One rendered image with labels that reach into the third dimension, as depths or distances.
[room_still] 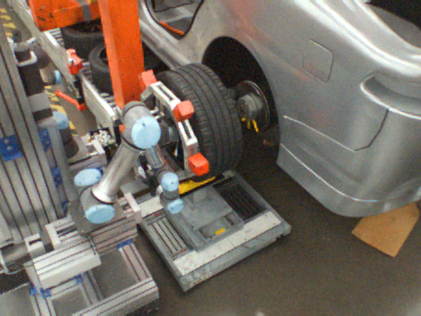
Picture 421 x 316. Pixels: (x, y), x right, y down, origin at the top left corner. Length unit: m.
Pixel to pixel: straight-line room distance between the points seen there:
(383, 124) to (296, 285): 1.37
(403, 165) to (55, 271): 1.56
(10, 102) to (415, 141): 1.59
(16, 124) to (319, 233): 2.08
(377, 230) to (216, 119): 1.52
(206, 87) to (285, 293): 1.34
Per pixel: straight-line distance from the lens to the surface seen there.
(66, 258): 2.20
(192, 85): 2.35
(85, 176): 2.07
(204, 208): 2.97
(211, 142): 2.31
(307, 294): 2.92
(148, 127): 1.75
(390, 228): 3.37
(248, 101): 2.68
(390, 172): 2.05
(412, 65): 1.80
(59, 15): 4.59
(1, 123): 1.98
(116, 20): 2.55
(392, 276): 3.14
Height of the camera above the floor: 2.43
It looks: 41 degrees down
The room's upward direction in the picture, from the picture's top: straight up
